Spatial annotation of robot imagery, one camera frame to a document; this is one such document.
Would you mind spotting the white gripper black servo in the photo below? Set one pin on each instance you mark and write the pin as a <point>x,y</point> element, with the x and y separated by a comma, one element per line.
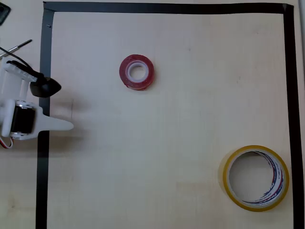
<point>22,120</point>

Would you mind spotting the black object with rounded corner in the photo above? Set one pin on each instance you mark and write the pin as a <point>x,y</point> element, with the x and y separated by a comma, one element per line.
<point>3,13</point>

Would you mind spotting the metal screwdriver shaft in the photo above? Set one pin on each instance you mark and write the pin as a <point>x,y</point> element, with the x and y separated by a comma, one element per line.
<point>17,46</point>

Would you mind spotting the big yellowish printed tape roll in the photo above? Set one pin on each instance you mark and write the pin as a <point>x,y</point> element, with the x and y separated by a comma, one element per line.
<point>284,181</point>

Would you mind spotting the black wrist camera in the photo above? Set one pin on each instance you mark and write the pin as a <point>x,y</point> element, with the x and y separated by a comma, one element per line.
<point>45,87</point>

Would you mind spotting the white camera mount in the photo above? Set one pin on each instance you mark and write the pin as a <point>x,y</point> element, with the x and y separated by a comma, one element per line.
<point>10,78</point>

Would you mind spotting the small red tape roll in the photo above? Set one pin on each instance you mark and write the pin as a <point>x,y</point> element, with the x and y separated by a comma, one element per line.
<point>124,71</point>

